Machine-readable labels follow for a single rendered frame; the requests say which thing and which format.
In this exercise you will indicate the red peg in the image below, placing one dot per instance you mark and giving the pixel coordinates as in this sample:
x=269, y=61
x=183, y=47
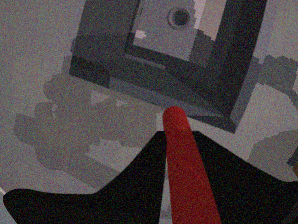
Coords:
x=190, y=193

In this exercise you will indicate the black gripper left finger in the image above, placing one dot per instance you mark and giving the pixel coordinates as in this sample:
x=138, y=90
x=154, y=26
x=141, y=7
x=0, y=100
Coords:
x=134, y=197

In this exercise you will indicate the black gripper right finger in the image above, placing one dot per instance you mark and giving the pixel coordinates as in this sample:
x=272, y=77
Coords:
x=243, y=193

